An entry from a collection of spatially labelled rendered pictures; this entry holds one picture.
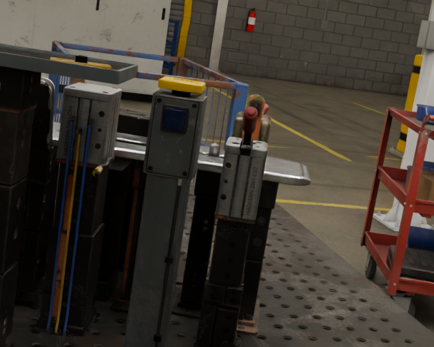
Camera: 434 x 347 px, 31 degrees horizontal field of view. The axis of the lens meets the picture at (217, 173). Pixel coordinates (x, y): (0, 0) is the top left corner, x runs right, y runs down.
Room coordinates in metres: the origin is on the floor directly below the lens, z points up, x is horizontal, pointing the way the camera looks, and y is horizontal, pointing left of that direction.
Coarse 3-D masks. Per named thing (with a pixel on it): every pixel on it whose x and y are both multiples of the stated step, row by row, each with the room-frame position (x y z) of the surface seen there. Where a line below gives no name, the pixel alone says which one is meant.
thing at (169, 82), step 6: (162, 78) 1.06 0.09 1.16; (168, 78) 1.07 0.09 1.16; (174, 78) 1.08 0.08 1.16; (180, 78) 1.10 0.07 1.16; (162, 84) 1.05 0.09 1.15; (168, 84) 1.05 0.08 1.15; (174, 84) 1.05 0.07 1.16; (180, 84) 1.05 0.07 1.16; (186, 84) 1.05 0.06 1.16; (192, 84) 1.05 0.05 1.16; (198, 84) 1.06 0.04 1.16; (204, 84) 1.09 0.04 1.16; (174, 90) 1.07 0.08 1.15; (180, 90) 1.05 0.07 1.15; (186, 90) 1.05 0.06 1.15; (192, 90) 1.05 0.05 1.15; (198, 90) 1.05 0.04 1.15
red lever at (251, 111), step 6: (246, 108) 1.10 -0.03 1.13; (252, 108) 1.09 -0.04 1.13; (246, 114) 1.09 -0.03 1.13; (252, 114) 1.09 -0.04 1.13; (246, 120) 1.10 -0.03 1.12; (252, 120) 1.09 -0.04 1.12; (246, 126) 1.11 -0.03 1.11; (252, 126) 1.11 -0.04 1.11; (246, 132) 1.13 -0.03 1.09; (252, 132) 1.13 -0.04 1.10; (246, 138) 1.16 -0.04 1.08; (240, 144) 1.19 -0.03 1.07; (246, 144) 1.18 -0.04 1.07; (252, 144) 1.19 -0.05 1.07; (240, 150) 1.19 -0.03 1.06; (246, 150) 1.18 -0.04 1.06
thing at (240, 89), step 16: (64, 48) 4.04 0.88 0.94; (80, 48) 4.47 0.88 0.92; (96, 48) 4.50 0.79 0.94; (192, 64) 4.42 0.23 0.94; (64, 80) 3.77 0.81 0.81; (80, 80) 3.32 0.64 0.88; (192, 80) 3.48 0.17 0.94; (208, 80) 3.51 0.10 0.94; (224, 80) 3.81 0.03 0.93; (240, 96) 3.55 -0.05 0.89; (224, 112) 3.78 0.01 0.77; (208, 128) 4.01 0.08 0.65; (224, 144) 3.59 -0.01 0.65
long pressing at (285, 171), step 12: (120, 144) 1.38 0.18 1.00; (132, 144) 1.40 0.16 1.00; (144, 144) 1.43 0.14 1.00; (120, 156) 1.32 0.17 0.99; (132, 156) 1.32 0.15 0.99; (144, 156) 1.32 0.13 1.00; (204, 156) 1.38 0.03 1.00; (204, 168) 1.32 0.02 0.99; (216, 168) 1.32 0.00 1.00; (276, 168) 1.38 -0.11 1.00; (288, 168) 1.40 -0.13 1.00; (300, 168) 1.41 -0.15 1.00; (276, 180) 1.31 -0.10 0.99; (288, 180) 1.31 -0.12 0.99; (300, 180) 1.32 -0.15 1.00
